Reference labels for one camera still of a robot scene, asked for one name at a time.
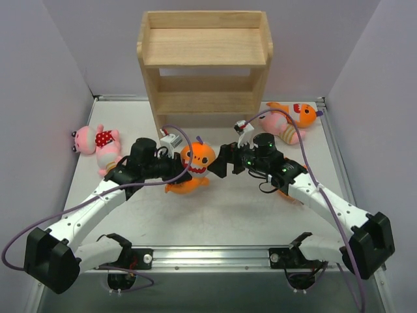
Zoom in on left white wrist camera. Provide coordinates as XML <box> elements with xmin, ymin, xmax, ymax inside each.
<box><xmin>160</xmin><ymin>129</ymin><xmax>182</xmax><ymax>151</ymax></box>

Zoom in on purple cable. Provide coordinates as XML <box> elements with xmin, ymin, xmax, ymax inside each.
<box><xmin>1</xmin><ymin>125</ymin><xmax>192</xmax><ymax>291</ymax></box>
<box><xmin>247</xmin><ymin>109</ymin><xmax>366</xmax><ymax>310</ymax></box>

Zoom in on orange shark plush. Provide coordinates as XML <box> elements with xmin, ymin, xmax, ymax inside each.
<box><xmin>275</xmin><ymin>162</ymin><xmax>309</xmax><ymax>207</ymax></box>
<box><xmin>266</xmin><ymin>102</ymin><xmax>323</xmax><ymax>128</ymax></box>
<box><xmin>165</xmin><ymin>136</ymin><xmax>216</xmax><ymax>194</ymax></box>

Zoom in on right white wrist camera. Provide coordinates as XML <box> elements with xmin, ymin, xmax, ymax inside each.
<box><xmin>234</xmin><ymin>120</ymin><xmax>254</xmax><ymax>148</ymax></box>

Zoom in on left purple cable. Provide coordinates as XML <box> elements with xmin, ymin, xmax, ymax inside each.
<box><xmin>1</xmin><ymin>125</ymin><xmax>192</xmax><ymax>291</ymax></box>

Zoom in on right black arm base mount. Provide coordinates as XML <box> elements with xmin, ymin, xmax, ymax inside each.
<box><xmin>268</xmin><ymin>232</ymin><xmax>323</xmax><ymax>269</ymax></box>

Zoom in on pink plush striped shirt right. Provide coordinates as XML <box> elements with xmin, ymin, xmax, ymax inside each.
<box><xmin>259</xmin><ymin>112</ymin><xmax>299</xmax><ymax>145</ymax></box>

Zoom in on wooden three-tier shelf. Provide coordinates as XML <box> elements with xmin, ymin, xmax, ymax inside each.
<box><xmin>136</xmin><ymin>10</ymin><xmax>274</xmax><ymax>128</ymax></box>

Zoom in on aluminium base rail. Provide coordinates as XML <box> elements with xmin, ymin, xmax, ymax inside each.
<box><xmin>74</xmin><ymin>245</ymin><xmax>385</xmax><ymax>272</ymax></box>

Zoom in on pink plush red polka-dot shirt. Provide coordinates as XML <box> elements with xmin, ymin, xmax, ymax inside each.
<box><xmin>71</xmin><ymin>124</ymin><xmax>121</xmax><ymax>155</ymax></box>

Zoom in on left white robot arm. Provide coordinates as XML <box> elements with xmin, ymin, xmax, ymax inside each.
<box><xmin>23</xmin><ymin>134</ymin><xmax>190</xmax><ymax>294</ymax></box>

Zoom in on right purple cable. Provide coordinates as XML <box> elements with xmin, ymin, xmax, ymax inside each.
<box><xmin>247</xmin><ymin>109</ymin><xmax>366</xmax><ymax>310</ymax></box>

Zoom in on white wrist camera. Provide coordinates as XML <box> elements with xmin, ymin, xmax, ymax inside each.
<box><xmin>234</xmin><ymin>120</ymin><xmax>254</xmax><ymax>148</ymax></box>
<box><xmin>160</xmin><ymin>129</ymin><xmax>182</xmax><ymax>151</ymax></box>

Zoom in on pink plush striped shirt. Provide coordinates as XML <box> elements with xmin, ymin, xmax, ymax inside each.
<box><xmin>96</xmin><ymin>142</ymin><xmax>122</xmax><ymax>177</ymax></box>
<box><xmin>259</xmin><ymin>112</ymin><xmax>299</xmax><ymax>145</ymax></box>

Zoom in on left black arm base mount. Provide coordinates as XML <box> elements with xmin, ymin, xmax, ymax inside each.
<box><xmin>106</xmin><ymin>233</ymin><xmax>154</xmax><ymax>270</ymax></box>

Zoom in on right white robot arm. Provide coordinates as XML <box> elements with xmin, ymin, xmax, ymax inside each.
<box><xmin>208</xmin><ymin>133</ymin><xmax>395</xmax><ymax>280</ymax></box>

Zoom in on pink plush striped shirt left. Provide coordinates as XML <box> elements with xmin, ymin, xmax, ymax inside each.
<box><xmin>96</xmin><ymin>142</ymin><xmax>122</xmax><ymax>177</ymax></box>

